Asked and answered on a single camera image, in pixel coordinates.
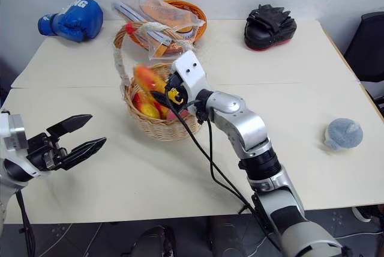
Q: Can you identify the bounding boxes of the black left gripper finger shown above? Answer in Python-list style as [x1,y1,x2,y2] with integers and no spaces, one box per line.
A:
[61,137,107,171]
[46,114,94,137]

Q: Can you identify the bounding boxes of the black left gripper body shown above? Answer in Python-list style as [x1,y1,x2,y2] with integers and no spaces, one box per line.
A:
[26,132,70,173]

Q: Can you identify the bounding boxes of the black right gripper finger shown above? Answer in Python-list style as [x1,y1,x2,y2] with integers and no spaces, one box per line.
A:
[149,89,174,109]

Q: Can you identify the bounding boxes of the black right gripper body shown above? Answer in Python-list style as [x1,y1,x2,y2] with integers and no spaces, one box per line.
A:
[164,70,189,108]

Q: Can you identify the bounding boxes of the orange yellow mango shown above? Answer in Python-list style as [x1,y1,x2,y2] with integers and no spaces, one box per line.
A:
[133,64,167,94]

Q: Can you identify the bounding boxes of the orange woven basket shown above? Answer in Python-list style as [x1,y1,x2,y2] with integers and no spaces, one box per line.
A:
[128,0,208,54]

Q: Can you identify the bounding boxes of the orange red fruit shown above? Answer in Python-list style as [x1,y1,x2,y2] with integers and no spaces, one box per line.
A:
[154,102,169,120]

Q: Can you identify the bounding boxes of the yellow red fruit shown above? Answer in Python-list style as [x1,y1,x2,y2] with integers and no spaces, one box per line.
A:
[140,102,161,119]

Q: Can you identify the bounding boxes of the small red fruit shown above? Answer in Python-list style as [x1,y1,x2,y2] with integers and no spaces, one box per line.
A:
[131,92,145,109]

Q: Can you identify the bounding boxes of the pink fruit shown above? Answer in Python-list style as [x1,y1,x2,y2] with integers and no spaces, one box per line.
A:
[166,107,190,120]

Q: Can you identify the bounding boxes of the plastic bag with yellow item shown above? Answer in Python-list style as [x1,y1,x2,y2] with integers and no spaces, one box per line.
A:
[147,28,196,60]

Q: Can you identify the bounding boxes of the plastic bag with orange item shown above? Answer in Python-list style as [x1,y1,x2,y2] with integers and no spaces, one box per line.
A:
[138,0,208,34]

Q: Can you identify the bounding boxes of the long plastic bag white strips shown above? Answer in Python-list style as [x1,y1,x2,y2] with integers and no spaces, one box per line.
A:
[111,1,175,46]

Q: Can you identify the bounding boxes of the blue boxing glove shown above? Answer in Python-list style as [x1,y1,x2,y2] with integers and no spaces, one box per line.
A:
[37,0,104,43]

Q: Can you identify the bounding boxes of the black boxing focus pad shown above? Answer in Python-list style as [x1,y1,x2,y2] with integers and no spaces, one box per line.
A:
[243,4,299,52]

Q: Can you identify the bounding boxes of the grey ball in plastic wrap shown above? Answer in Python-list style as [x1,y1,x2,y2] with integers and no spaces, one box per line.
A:
[324,117,364,151]

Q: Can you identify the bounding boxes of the black chair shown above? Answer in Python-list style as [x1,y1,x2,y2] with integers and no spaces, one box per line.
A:
[343,11,384,119]

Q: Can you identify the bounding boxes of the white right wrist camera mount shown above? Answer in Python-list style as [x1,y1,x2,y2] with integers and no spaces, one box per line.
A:
[172,50,208,102]

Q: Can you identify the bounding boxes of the wicker basket with handle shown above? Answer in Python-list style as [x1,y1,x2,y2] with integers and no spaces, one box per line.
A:
[113,21,203,142]

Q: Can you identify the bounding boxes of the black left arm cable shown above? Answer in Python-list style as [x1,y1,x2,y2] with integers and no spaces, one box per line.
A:
[14,189,37,257]

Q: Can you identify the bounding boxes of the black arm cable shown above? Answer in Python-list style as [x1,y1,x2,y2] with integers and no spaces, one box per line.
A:
[14,189,37,257]
[167,102,283,252]

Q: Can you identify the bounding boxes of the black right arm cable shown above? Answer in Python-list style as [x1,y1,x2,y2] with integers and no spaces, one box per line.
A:
[167,102,283,252]

